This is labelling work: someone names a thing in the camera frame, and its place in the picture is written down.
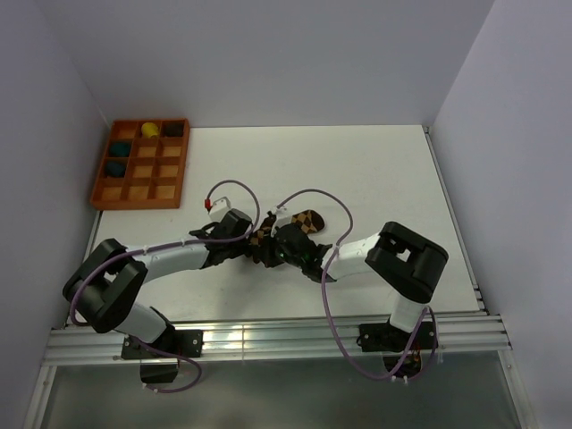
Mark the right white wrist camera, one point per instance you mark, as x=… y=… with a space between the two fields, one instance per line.
x=281 y=216

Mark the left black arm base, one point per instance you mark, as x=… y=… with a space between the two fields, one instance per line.
x=160 y=362

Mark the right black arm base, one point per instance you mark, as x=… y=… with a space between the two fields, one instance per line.
x=385 y=338

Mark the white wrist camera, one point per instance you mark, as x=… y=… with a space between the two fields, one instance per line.
x=217 y=209
x=281 y=216

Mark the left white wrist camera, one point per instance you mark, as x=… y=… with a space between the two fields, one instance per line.
x=217 y=209

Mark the dark brown rolled sock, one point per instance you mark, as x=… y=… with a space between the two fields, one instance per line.
x=173 y=129

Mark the orange wooden compartment tray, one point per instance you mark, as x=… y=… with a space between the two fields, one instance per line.
x=155 y=169

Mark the aluminium rail frame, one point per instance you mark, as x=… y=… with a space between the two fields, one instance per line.
x=269 y=358

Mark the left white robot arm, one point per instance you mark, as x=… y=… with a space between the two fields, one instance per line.
x=105 y=287

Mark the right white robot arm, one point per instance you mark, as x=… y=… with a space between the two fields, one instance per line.
x=410 y=263

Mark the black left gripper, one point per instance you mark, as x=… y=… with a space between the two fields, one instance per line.
x=243 y=248

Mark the yellow rolled sock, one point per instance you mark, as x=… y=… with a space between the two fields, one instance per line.
x=150 y=130

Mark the teal rolled sock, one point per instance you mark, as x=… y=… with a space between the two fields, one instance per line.
x=119 y=149

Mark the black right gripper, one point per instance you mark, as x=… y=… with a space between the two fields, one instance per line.
x=267 y=256

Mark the dark blue rolled sock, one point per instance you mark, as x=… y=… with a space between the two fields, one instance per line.
x=115 y=169

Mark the brown argyle sock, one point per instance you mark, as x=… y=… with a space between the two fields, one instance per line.
x=261 y=246

